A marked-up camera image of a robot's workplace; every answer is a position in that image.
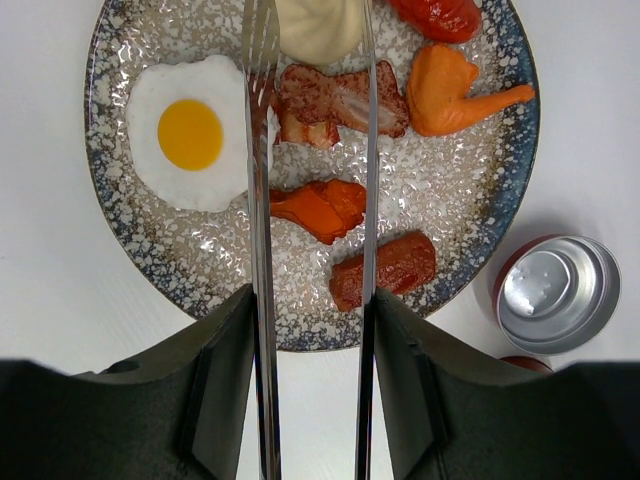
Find silver tin lid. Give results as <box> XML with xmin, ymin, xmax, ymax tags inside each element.
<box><xmin>492</xmin><ymin>234</ymin><xmax>621</xmax><ymax>356</ymax></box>

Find speckled ceramic plate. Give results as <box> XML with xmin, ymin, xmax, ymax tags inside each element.
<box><xmin>83</xmin><ymin>0</ymin><xmax>541</xmax><ymax>354</ymax></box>

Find red tin can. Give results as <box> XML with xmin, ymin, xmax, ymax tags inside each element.
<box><xmin>501</xmin><ymin>356</ymin><xmax>553</xmax><ymax>375</ymax></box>

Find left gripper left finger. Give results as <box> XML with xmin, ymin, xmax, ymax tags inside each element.
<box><xmin>1</xmin><ymin>286</ymin><xmax>254</xmax><ymax>479</ymax></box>

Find toy fried egg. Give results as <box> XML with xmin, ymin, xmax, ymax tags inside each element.
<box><xmin>126</xmin><ymin>55</ymin><xmax>248</xmax><ymax>213</ymax></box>

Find metal serving tongs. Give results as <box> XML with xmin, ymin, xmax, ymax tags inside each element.
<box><xmin>241</xmin><ymin>1</ymin><xmax>379</xmax><ymax>479</ymax></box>

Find beige steamed bun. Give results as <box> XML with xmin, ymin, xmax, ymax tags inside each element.
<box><xmin>275</xmin><ymin>0</ymin><xmax>364</xmax><ymax>66</ymax></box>

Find red sausage top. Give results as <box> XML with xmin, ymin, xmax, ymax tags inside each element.
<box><xmin>389</xmin><ymin>0</ymin><xmax>482</xmax><ymax>44</ymax></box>

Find red sausage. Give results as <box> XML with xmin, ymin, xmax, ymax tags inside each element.
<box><xmin>329</xmin><ymin>231</ymin><xmax>436</xmax><ymax>312</ymax></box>
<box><xmin>389</xmin><ymin>0</ymin><xmax>482</xmax><ymax>44</ymax></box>

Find orange chicken drumstick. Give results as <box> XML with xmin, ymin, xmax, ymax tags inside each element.
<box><xmin>407</xmin><ymin>43</ymin><xmax>535</xmax><ymax>137</ymax></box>

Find red sausage bottom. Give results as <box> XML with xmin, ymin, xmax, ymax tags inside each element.
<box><xmin>329</xmin><ymin>231</ymin><xmax>436</xmax><ymax>312</ymax></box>

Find bacon wrapped roll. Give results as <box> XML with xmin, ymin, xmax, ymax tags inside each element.
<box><xmin>272</xmin><ymin>60</ymin><xmax>409</xmax><ymax>149</ymax></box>

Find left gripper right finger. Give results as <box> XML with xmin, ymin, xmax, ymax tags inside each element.
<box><xmin>375</xmin><ymin>290</ymin><xmax>639</xmax><ymax>479</ymax></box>

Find orange red chicken wing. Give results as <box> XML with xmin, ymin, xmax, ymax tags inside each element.
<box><xmin>269</xmin><ymin>179</ymin><xmax>366</xmax><ymax>245</ymax></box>

